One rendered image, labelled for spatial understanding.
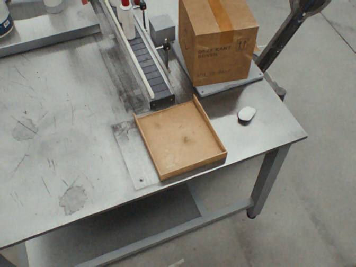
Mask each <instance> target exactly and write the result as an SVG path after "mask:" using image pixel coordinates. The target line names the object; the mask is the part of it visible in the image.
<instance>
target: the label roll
mask: <svg viewBox="0 0 356 267"><path fill-rule="evenodd" d="M13 27H14V21H13V19H12V17H11V15H10V12H9V10H8V7H7V5H6V3H5V0H0V38H1V37H3V36H5V35H7V34H8V33H9V32H10V31H11V30H12V28H13Z"/></svg>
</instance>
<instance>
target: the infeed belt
mask: <svg viewBox="0 0 356 267"><path fill-rule="evenodd" d="M108 1H109V4H110V0H108ZM110 5H111V4H110ZM111 8H112V10H113V13H114V15H115V17H116V19H117V21H118V22H119V18H118V15H117V8H116V7H112V6H111ZM119 24H120V26H121V28H122V24H121V23H119ZM122 31H123V28H122ZM135 35H136V37H135V38H134V40H131V41H129V40H128V42H129V44H130V46H131V49H132V51H133V53H134V55H135V57H136V59H137V60H138V62H139V65H140V67H141V70H142V71H143V73H144V75H145V78H146V79H147V81H148V83H149V85H150V88H151V89H152V91H153V93H154V98H153V99H152V98H151V97H150V98H151V100H152V101H157V100H160V99H163V98H166V97H170V96H171V95H172V94H171V92H170V90H169V89H168V87H167V84H166V83H165V81H164V79H163V78H162V75H161V73H160V71H159V70H158V67H157V65H156V63H155V62H154V61H153V58H152V56H151V54H150V52H149V51H148V48H147V46H146V45H145V44H144V42H143V39H142V37H141V35H140V34H139V32H138V29H137V28H136V27H135ZM147 91H148V90H147Z"/></svg>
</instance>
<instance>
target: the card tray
mask: <svg viewBox="0 0 356 267"><path fill-rule="evenodd" d="M133 117H134V120H135V122H136V125H137V126H138V129H139V131H140V133H141V136H142V138H143V141H144V143H145V146H146V147H147V149H148V152H149V155H150V157H151V159H152V161H153V164H154V167H155V169H156V170H157V173H158V176H159V178H160V180H161V181H162V180H165V179H168V178H170V177H173V176H177V175H179V174H182V173H185V172H187V171H190V170H192V169H195V168H198V167H201V166H205V165H207V164H210V163H214V162H215V161H218V160H220V159H223V158H226V157H227V153H228V151H227V149H226V147H225V145H224V143H223V142H222V140H221V139H220V138H219V136H218V134H217V132H216V130H215V128H214V127H213V125H212V124H211V122H210V120H209V118H208V117H207V115H206V113H205V111H204V109H203V108H202V107H201V104H200V103H199V101H198V99H197V98H196V96H195V94H194V100H193V101H189V102H186V103H182V104H179V105H177V106H173V107H171V108H168V109H163V110H160V111H157V112H153V113H150V114H146V115H145V116H142V117H139V118H136V116H135V113H133Z"/></svg>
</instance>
